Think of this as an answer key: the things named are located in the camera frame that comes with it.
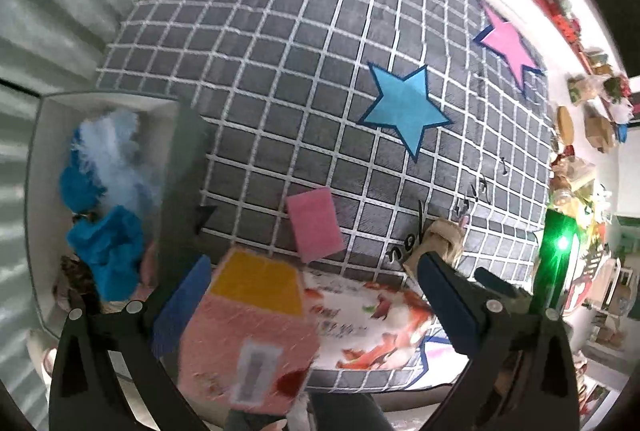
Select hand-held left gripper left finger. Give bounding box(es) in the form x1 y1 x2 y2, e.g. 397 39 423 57
50 254 213 431

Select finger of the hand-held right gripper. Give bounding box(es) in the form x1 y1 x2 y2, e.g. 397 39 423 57
475 266 535 312

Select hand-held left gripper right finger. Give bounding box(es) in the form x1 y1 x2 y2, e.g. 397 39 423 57
416 252 584 431

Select beige braided rope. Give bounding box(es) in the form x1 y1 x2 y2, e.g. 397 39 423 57
402 218 467 278

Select pink carton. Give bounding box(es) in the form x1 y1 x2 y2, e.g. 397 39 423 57
176 247 322 418

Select grey cardboard box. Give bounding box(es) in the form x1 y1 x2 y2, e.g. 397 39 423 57
24 89 218 364

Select pink sponge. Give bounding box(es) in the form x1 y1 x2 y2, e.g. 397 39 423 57
285 187 347 265

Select light blue feather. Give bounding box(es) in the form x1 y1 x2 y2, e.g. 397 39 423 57
74 107 167 212

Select white fox print carton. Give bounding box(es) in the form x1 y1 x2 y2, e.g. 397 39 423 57
299 270 437 370

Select yellow round woven lid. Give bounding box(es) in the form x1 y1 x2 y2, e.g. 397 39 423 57
555 105 577 148

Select small brown cardboard box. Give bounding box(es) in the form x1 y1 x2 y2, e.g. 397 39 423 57
584 114 617 152

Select person's leg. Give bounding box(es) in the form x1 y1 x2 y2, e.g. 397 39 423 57
309 392 397 431

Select grey checked blanket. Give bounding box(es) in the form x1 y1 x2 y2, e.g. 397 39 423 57
96 0 557 393

